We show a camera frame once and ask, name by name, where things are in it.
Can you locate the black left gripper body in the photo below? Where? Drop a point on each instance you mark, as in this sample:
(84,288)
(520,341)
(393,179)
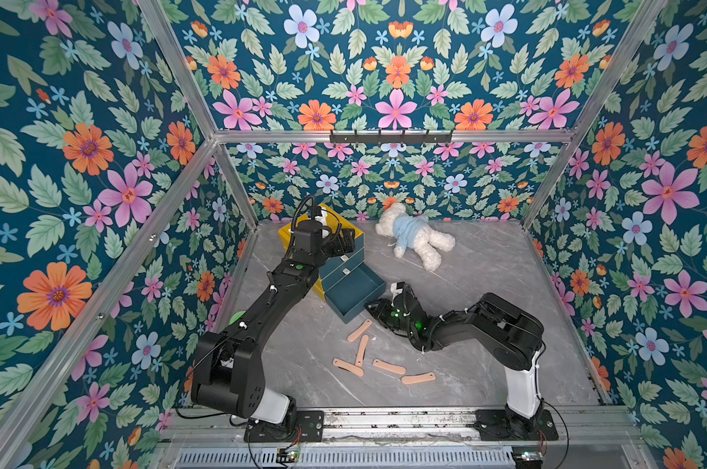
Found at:
(330,248)

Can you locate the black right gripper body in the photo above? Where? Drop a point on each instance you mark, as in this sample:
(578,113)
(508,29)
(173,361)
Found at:
(386,307)

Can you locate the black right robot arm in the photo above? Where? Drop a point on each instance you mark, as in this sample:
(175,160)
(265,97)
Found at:
(512,336)

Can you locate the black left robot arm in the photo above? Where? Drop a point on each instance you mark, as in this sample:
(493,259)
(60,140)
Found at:
(228,374)

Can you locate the yellow drawer cabinet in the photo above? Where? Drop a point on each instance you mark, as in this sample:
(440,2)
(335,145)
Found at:
(347,225)

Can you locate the white teddy bear blue shirt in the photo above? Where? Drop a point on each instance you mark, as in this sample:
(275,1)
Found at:
(414,233)

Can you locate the green lidded small jar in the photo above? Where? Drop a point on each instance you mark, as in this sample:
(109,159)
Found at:
(235,317)

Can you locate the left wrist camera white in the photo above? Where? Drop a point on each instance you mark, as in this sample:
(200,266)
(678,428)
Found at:
(319,214)

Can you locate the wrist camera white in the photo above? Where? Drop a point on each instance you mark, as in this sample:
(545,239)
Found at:
(397,289)
(319,214)

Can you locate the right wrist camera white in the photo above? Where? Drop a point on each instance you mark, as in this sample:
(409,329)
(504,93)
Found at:
(397,289)

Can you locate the black hook rail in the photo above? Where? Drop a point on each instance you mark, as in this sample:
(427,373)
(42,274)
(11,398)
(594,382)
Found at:
(379,137)

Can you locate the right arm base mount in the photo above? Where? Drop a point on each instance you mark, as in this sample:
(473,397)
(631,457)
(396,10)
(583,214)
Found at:
(505,425)

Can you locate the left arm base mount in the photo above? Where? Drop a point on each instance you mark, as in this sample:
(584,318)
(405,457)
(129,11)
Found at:
(301,426)

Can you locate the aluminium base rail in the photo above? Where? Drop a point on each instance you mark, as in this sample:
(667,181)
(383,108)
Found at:
(439,437)

